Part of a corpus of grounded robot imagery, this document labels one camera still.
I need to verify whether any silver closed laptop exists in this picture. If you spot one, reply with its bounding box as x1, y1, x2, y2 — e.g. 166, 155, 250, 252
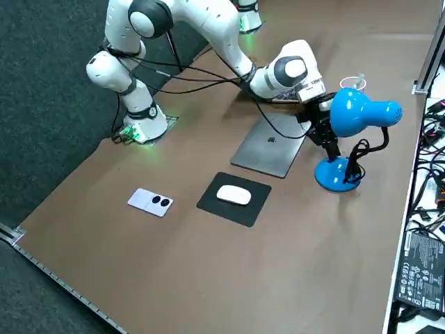
229, 111, 309, 180

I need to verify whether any aluminium camera post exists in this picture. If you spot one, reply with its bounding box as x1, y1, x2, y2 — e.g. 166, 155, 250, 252
412, 0, 445, 95

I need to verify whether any white computer mouse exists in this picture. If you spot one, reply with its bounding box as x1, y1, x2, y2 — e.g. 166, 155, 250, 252
216, 184, 252, 206

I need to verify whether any black base cable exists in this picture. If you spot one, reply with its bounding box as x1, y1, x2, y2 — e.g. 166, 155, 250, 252
110, 93, 123, 142

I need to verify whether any blue gooseneck desk lamp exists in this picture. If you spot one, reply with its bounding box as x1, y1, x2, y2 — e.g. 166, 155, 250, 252
314, 88, 405, 193

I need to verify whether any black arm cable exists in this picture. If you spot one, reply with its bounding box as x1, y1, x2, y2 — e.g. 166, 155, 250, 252
239, 83, 314, 140
104, 29, 258, 97

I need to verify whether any black labelled power adapter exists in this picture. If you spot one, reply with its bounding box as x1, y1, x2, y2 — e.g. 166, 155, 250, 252
396, 229, 445, 310

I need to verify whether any black mouse pad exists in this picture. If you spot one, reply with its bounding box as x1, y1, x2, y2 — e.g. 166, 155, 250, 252
196, 171, 273, 229

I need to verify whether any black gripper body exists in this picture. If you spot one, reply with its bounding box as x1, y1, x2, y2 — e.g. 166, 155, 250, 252
296, 102, 334, 140

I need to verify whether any open cardboard box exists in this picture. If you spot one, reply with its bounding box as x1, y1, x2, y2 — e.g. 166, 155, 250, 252
267, 93, 303, 105

